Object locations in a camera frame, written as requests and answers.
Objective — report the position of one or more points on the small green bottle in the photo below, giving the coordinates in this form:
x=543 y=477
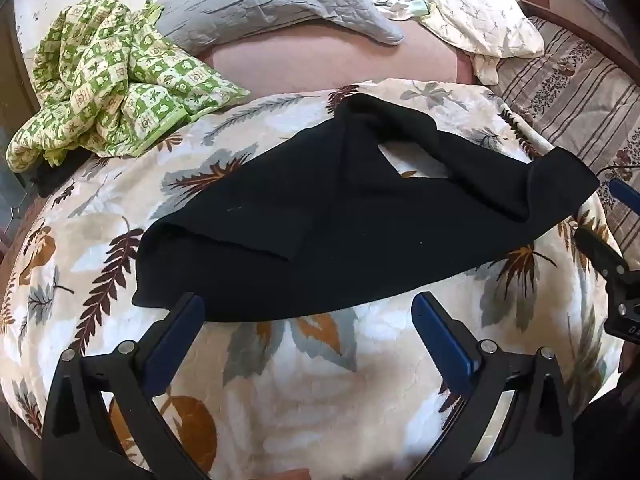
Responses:
x=419 y=7

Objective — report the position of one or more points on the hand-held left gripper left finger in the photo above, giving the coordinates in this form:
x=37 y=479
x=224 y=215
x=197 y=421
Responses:
x=175 y=331

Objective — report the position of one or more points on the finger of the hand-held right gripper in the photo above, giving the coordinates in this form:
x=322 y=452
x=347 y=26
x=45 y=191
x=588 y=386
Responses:
x=624 y=193
x=597 y=249

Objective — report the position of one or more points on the striped floral bed sheet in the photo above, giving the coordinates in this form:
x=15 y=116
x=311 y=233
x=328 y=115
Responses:
x=575 y=90

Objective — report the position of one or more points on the white patterned cloth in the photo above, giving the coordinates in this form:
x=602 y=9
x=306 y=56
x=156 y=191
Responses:
x=480 y=20

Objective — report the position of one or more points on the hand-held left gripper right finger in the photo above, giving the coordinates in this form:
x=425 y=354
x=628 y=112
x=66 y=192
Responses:
x=445 y=341

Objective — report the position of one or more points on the green checked quilt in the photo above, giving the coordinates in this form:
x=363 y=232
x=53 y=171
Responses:
x=115 y=85

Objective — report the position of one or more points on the person's dark clothed leg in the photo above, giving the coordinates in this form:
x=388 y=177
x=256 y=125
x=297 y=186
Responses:
x=607 y=435

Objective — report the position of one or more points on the leaf print fleece blanket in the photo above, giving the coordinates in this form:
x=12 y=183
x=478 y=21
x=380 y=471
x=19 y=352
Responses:
x=280 y=410

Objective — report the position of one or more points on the grey quilted pillow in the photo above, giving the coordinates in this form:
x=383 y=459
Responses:
x=260 y=5

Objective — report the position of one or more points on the pink bed sheet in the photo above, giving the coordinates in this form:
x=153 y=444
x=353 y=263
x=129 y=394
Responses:
x=310 y=65

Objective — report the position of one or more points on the black pants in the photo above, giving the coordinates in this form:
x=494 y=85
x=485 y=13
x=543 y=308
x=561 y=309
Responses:
x=300 y=220

